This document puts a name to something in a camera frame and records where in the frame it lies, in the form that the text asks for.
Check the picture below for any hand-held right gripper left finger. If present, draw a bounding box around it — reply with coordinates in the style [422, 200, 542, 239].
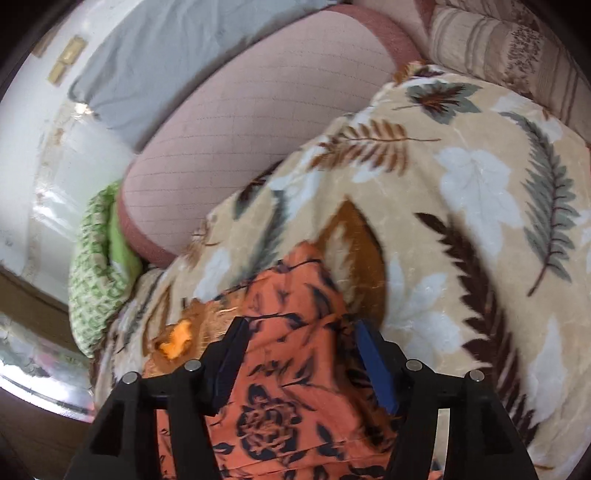
[65, 316, 251, 480]

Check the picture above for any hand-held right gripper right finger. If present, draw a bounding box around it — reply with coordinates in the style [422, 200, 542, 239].
[355, 319, 540, 480]

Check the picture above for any orange floral garment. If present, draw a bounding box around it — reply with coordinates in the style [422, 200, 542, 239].
[144, 241, 443, 480]

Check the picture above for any green patterned pillow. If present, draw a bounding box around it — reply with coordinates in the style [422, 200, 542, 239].
[68, 181, 144, 358]

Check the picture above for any beige leaf-print blanket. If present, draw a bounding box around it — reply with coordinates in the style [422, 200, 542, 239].
[90, 62, 591, 480]

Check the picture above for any pink quilted mattress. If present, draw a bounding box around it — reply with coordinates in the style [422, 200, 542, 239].
[116, 4, 423, 268]

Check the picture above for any grey pillow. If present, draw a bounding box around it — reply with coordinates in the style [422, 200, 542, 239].
[68, 0, 356, 151]

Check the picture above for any striped beige floral pillow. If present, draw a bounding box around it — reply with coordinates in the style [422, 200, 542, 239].
[427, 0, 591, 148]

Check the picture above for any wooden bed frame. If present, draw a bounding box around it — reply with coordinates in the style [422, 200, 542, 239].
[0, 268, 100, 467]

